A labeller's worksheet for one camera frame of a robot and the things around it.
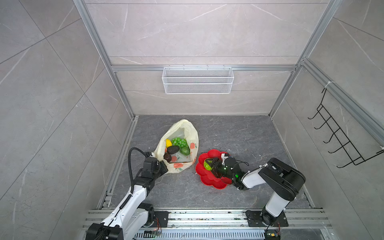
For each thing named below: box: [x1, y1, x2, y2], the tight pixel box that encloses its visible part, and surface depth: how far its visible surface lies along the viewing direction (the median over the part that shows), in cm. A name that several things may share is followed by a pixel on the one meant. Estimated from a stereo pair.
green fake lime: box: [180, 145, 191, 156], surface depth 97 cm
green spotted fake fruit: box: [203, 160, 213, 171], surface depth 87 cm
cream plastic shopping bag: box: [154, 119, 199, 174], surface depth 95 cm
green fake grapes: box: [171, 137, 189, 148], surface depth 100 cm
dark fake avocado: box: [167, 145, 180, 155], surface depth 98 cm
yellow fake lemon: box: [165, 139, 173, 148], surface depth 99 cm
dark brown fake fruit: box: [163, 152, 172, 163], surface depth 94 cm
